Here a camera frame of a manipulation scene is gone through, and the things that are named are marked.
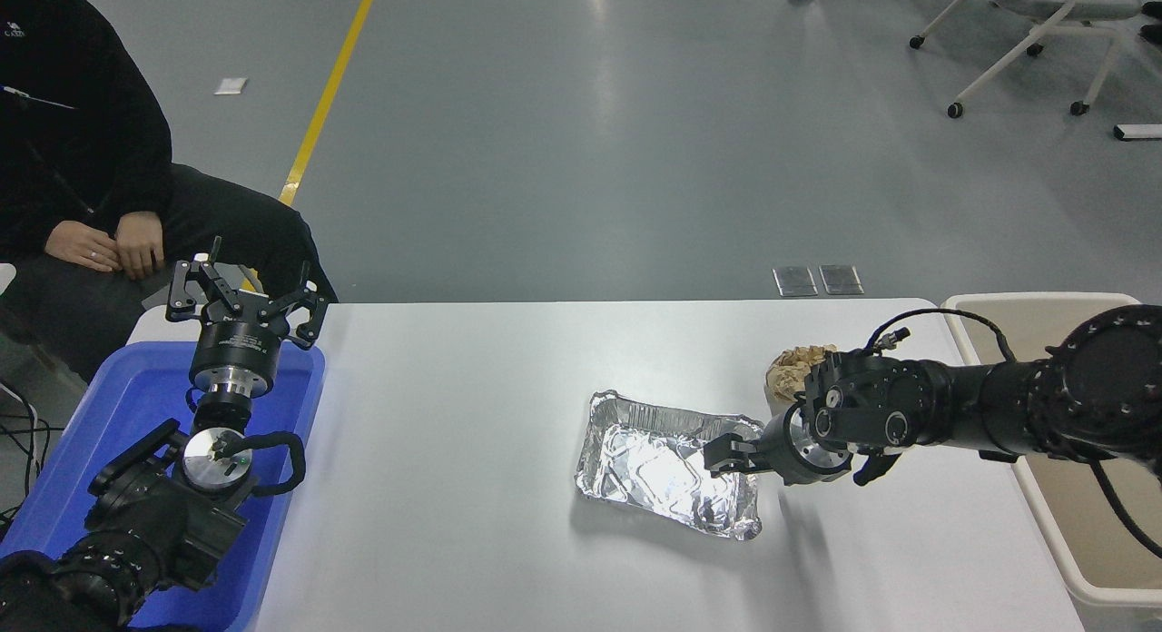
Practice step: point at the white wheeled office chair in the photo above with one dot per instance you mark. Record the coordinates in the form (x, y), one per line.
(1053, 1)

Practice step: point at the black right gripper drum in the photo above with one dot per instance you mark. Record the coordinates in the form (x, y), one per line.
(773, 450)

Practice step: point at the seated person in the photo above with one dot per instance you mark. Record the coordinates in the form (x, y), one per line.
(73, 114)

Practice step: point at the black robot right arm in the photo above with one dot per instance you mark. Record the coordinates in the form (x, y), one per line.
(1089, 396)

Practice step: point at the seated person's right hand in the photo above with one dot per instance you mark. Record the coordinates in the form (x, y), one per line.
(82, 246)

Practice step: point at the metal floor plate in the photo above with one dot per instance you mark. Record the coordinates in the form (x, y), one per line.
(841, 280)
(795, 281)

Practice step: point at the large pale bin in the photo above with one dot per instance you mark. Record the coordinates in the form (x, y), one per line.
(1080, 514)

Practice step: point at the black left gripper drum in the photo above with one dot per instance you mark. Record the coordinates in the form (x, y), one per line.
(238, 346)

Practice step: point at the blue plastic tray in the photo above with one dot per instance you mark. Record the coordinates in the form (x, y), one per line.
(109, 405)

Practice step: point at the rectangular foil tray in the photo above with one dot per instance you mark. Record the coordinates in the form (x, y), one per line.
(654, 464)

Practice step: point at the white flat bar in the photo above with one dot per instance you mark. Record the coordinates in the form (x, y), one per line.
(1139, 132)

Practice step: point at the seated person's left hand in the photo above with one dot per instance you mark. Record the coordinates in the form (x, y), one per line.
(141, 241)

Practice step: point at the crumpled tan paper ball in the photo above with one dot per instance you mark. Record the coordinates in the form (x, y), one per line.
(788, 369)

